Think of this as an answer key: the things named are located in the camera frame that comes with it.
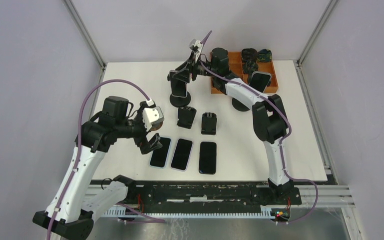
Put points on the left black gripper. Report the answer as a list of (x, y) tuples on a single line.
[(152, 144)]

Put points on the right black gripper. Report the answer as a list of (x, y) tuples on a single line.
[(183, 73)]

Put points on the light blue case phone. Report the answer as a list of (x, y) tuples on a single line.
[(159, 156)]

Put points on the lavender case phone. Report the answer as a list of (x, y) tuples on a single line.
[(181, 154)]

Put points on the black round stand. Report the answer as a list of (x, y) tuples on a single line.
[(237, 105), (179, 102)]

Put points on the black small phone stand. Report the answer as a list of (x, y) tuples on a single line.
[(186, 117)]

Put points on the black phone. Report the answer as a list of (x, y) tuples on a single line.
[(207, 158)]

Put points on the black wedge phone stand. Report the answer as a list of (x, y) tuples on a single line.
[(208, 123)]

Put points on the grey case phone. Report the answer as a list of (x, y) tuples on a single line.
[(178, 88)]

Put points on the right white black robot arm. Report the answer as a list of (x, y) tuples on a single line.
[(269, 119)]

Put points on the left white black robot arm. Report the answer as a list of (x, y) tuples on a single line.
[(69, 215)]

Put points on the pink case phone tilted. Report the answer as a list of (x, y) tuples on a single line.
[(259, 80)]

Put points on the orange compartment tray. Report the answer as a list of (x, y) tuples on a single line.
[(241, 64)]

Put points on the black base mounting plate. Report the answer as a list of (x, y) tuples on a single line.
[(192, 197)]

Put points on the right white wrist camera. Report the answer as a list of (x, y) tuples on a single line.
[(196, 47)]

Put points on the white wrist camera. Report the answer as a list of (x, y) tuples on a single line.
[(196, 47), (152, 114)]

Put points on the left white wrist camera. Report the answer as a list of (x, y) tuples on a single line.
[(152, 114)]

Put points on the white cable duct rail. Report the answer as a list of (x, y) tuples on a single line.
[(264, 213)]

